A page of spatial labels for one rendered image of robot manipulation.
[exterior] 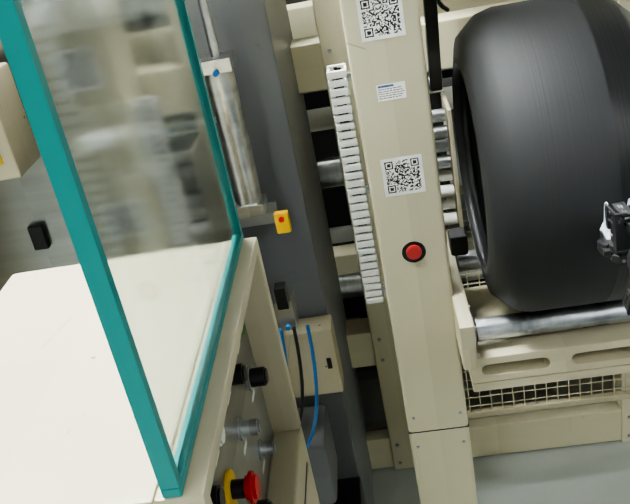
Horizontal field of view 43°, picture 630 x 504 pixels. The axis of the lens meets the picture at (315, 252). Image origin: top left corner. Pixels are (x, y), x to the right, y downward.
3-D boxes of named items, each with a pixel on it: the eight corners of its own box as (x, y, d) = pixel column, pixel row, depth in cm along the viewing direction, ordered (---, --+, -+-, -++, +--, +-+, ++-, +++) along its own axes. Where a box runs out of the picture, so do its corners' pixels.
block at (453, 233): (451, 257, 174) (449, 238, 172) (448, 247, 178) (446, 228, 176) (470, 255, 174) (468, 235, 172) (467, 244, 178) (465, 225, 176)
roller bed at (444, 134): (382, 239, 198) (364, 123, 184) (380, 213, 211) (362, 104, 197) (463, 227, 196) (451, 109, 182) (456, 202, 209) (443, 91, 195)
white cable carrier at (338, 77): (366, 304, 162) (325, 73, 141) (366, 292, 166) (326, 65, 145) (388, 301, 162) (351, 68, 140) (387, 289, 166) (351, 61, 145)
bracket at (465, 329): (464, 371, 154) (459, 328, 149) (440, 270, 189) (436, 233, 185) (481, 368, 153) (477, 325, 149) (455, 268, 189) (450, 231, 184)
